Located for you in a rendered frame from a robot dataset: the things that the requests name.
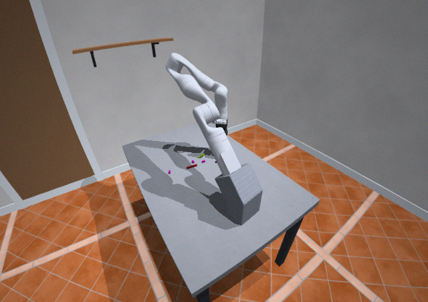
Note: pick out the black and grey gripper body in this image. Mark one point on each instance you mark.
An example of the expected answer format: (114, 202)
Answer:
(222, 122)

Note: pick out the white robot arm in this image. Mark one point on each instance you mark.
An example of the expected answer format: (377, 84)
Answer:
(207, 112)

